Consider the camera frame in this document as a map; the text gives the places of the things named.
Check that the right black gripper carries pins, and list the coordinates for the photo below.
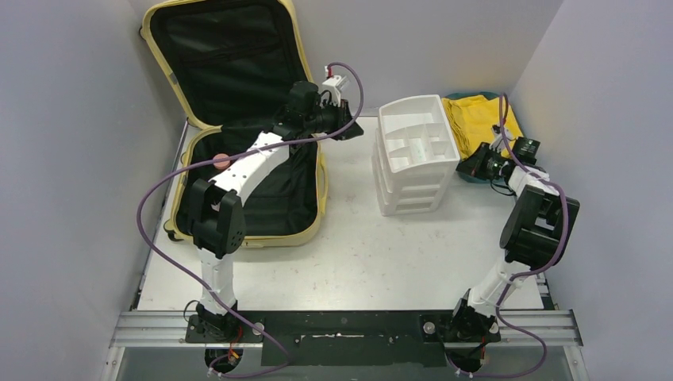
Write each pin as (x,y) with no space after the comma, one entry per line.
(478,163)

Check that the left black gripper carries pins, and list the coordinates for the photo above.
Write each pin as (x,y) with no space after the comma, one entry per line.
(342,115)

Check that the teal transparent plastic tray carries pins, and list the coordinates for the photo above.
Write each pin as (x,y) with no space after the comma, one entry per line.
(503,109)

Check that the yellow garment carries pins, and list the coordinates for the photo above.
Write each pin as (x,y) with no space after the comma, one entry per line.
(471,119)

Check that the white plastic drawer organizer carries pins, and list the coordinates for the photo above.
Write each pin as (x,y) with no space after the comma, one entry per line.
(414,155)

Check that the yellow hard-shell suitcase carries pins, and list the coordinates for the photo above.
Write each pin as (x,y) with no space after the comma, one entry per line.
(231,65)

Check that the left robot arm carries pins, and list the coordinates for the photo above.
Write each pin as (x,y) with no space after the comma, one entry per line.
(215,218)

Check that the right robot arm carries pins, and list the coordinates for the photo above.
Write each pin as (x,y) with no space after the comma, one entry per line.
(533,239)

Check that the round pink compact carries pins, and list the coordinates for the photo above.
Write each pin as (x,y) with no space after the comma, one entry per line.
(221,161)

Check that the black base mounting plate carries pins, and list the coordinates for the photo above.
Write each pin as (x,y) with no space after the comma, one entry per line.
(429,338)

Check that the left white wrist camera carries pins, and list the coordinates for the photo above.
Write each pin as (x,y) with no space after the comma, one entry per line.
(333,86)

